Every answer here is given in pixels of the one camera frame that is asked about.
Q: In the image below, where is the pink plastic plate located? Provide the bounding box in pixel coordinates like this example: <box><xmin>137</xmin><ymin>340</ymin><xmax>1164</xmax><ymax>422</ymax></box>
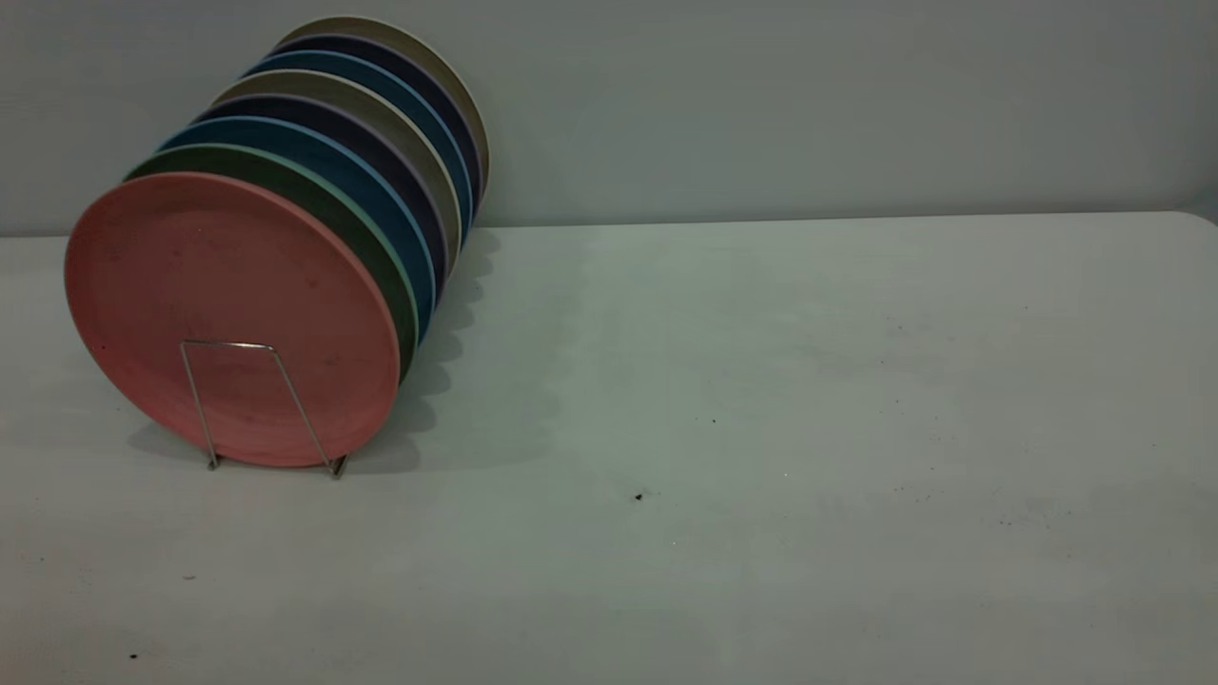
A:
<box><xmin>64</xmin><ymin>172</ymin><xmax>402</xmax><ymax>469</ymax></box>

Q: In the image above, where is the blue plastic plate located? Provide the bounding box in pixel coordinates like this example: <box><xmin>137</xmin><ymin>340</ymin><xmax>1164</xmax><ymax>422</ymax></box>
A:
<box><xmin>243</xmin><ymin>50</ymin><xmax>475</xmax><ymax>245</ymax></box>
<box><xmin>157</xmin><ymin>116</ymin><xmax>439</xmax><ymax>342</ymax></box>

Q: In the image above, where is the dark purple plastic plate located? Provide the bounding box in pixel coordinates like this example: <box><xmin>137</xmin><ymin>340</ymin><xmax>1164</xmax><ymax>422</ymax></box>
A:
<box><xmin>273</xmin><ymin>34</ymin><xmax>483</xmax><ymax>217</ymax></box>
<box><xmin>195</xmin><ymin>95</ymin><xmax>449</xmax><ymax>298</ymax></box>

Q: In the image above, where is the green plastic plate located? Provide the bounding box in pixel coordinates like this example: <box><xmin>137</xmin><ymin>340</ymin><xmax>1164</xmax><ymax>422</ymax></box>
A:
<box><xmin>126</xmin><ymin>144</ymin><xmax>420</xmax><ymax>383</ymax></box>

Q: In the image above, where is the metal wire plate rack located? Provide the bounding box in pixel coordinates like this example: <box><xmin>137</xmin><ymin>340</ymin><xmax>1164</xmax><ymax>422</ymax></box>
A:
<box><xmin>179</xmin><ymin>340</ymin><xmax>349</xmax><ymax>478</ymax></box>

